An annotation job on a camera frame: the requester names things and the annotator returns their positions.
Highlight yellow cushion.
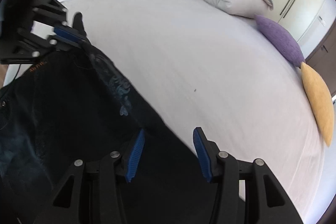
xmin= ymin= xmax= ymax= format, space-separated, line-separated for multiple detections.
xmin=300 ymin=62 xmax=335 ymax=147

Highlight black denim pants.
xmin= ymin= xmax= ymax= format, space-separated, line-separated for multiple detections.
xmin=1 ymin=49 xmax=217 ymax=223

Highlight white bed mattress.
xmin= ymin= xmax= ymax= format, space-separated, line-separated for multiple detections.
xmin=4 ymin=0 xmax=326 ymax=222

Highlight purple cushion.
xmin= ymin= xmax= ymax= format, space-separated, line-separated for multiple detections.
xmin=255 ymin=15 xmax=305 ymax=68

